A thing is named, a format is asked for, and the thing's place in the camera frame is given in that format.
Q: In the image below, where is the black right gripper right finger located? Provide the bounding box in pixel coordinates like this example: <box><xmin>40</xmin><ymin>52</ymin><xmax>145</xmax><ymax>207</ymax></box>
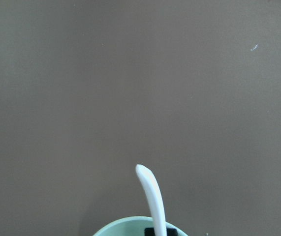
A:
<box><xmin>166</xmin><ymin>228</ymin><xmax>177</xmax><ymax>236</ymax></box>

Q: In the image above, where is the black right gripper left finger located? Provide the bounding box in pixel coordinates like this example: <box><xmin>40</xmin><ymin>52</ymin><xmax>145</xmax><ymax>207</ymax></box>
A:
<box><xmin>144</xmin><ymin>228</ymin><xmax>155</xmax><ymax>236</ymax></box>

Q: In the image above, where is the light green bowl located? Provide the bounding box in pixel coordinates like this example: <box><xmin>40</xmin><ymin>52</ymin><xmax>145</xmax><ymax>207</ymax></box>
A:
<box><xmin>94</xmin><ymin>216</ymin><xmax>187</xmax><ymax>236</ymax></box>

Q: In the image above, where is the white ceramic spoon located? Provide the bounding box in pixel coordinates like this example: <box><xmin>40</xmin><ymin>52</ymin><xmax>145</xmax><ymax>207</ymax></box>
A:
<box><xmin>135</xmin><ymin>164</ymin><xmax>167</xmax><ymax>236</ymax></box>

